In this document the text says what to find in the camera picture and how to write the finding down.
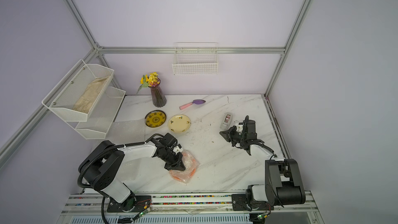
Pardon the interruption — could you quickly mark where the left black corrugated cable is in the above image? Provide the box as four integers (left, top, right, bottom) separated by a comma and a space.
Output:
77, 133, 165, 224

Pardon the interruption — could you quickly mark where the beige folded cloth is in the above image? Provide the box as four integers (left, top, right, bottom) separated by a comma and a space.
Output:
72, 76, 110, 114

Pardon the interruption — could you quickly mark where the white mesh upper shelf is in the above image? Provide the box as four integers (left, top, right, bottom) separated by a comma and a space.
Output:
41, 60, 114, 122

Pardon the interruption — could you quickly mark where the yellow flower bouquet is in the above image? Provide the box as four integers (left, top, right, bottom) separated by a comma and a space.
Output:
137, 72, 161, 93

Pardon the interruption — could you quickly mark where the grey tape dispenser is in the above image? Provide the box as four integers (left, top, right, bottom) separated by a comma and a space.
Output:
220, 113, 233, 131

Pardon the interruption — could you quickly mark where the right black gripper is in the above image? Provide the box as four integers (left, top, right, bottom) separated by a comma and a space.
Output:
217, 124, 245, 145

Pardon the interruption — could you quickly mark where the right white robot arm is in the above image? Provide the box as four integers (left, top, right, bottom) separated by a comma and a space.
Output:
219, 116, 306, 211

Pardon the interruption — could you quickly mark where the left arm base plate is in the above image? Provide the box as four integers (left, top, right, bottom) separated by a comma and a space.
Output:
106, 195, 152, 213

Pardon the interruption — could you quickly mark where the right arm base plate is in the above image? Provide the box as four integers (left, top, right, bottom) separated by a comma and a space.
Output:
231, 194, 274, 212

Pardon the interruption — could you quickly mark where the orange plate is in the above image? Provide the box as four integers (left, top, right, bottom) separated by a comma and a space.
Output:
170, 150, 199, 181

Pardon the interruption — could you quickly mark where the dark yellow patterned plate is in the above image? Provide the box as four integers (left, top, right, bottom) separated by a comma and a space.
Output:
145, 110, 167, 128

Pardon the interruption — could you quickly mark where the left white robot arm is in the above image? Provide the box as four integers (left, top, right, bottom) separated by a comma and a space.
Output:
77, 133, 186, 204

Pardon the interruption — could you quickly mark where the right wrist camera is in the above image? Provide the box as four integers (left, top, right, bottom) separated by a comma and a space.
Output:
235, 124, 244, 133

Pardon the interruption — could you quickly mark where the aluminium mounting rail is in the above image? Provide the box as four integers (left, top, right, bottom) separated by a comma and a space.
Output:
61, 191, 320, 216

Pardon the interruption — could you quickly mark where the white wire wall basket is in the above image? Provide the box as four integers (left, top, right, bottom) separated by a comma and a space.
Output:
172, 42, 219, 76

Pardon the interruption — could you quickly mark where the clear bubble wrap sheet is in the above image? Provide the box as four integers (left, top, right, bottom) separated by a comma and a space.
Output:
168, 149, 201, 184

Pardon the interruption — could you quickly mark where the cream yellow plate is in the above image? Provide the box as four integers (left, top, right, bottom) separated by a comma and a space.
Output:
167, 115, 191, 133

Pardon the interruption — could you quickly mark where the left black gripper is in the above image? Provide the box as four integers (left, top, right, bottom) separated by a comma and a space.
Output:
159, 149, 186, 171

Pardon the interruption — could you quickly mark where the white mesh shelf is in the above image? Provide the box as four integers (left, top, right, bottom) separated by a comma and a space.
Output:
75, 87, 125, 140
41, 60, 114, 122

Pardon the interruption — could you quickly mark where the dark glass vase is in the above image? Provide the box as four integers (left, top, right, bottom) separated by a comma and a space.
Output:
150, 85, 167, 107

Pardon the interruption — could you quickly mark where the pink purple scoop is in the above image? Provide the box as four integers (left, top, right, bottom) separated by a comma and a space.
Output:
179, 99, 206, 110

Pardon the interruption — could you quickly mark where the white mesh lower shelf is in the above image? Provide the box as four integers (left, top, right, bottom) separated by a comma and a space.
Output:
75, 87, 125, 140

